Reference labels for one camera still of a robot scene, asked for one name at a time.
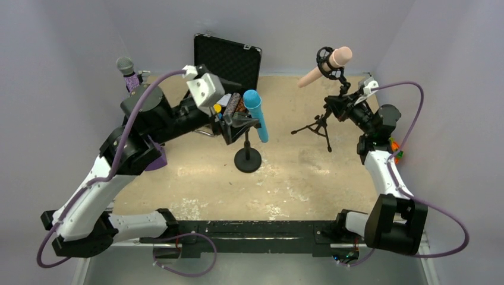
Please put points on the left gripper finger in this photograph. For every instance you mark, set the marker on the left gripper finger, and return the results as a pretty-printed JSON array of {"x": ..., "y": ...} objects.
[
  {"x": 231, "y": 87},
  {"x": 233, "y": 127}
]

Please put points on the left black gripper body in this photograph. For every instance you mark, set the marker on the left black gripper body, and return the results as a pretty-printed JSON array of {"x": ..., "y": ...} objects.
[{"x": 227, "y": 128}]

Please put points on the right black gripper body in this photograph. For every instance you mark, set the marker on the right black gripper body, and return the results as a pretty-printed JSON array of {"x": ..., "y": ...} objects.
[{"x": 336, "y": 105}]

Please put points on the black tripod shock-mount stand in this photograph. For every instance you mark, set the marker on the black tripod shock-mount stand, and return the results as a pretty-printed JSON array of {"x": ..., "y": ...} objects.
[{"x": 319, "y": 126}]

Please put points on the blue microphone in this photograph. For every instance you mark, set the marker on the blue microphone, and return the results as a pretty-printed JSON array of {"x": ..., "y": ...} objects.
[{"x": 253, "y": 103}]

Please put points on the pink microphone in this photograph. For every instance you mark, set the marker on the pink microphone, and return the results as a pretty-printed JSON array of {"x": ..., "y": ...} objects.
[{"x": 329, "y": 61}]

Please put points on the black round-base clip stand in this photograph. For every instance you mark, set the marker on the black round-base clip stand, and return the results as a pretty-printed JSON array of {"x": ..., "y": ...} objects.
[{"x": 143, "y": 75}]

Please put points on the purple glitter microphone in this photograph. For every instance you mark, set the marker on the purple glitter microphone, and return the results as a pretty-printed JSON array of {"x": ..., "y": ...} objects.
[{"x": 126, "y": 67}]

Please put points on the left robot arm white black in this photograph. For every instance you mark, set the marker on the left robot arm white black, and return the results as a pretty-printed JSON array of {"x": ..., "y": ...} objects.
[{"x": 83, "y": 227}]

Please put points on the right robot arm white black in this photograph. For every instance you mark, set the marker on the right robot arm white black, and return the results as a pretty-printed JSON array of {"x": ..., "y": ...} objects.
[{"x": 396, "y": 222}]

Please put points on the white card deck box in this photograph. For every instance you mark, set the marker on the white card deck box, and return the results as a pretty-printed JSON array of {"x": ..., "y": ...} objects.
[{"x": 224, "y": 100}]

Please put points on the yellow dealer chip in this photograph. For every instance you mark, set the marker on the yellow dealer chip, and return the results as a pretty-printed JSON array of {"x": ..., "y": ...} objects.
[{"x": 217, "y": 108}]

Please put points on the black poker chip case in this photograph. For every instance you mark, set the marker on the black poker chip case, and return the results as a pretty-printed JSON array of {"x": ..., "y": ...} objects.
[{"x": 230, "y": 60}]

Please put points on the orange toy piece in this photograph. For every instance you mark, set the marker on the orange toy piece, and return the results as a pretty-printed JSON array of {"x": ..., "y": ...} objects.
[{"x": 395, "y": 146}]

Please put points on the purple metronome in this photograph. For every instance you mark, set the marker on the purple metronome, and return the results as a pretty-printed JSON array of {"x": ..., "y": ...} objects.
[{"x": 159, "y": 162}]

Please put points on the small green block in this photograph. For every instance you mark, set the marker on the small green block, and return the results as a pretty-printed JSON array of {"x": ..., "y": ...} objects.
[{"x": 399, "y": 155}]

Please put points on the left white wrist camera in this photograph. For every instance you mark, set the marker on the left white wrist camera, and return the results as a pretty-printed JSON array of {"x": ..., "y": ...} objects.
[{"x": 205, "y": 88}]

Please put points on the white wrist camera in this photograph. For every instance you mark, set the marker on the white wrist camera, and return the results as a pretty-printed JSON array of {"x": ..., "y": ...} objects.
[
  {"x": 366, "y": 88},
  {"x": 205, "y": 88}
]

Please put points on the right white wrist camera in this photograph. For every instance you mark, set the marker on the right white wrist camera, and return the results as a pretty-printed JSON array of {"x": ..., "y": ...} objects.
[{"x": 366, "y": 88}]

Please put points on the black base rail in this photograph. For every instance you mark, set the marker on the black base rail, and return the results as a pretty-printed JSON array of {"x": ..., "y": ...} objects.
[{"x": 319, "y": 238}]

